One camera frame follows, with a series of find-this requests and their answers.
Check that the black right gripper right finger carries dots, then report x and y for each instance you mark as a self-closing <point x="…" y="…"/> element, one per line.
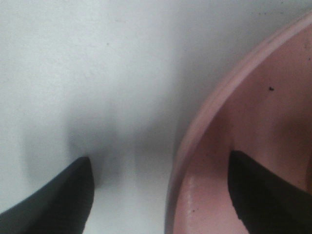
<point x="264" y="202"/>

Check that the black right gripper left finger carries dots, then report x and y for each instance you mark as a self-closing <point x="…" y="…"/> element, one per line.
<point x="62" y="206"/>

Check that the pink round plate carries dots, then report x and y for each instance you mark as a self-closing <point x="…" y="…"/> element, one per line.
<point x="263" y="108"/>

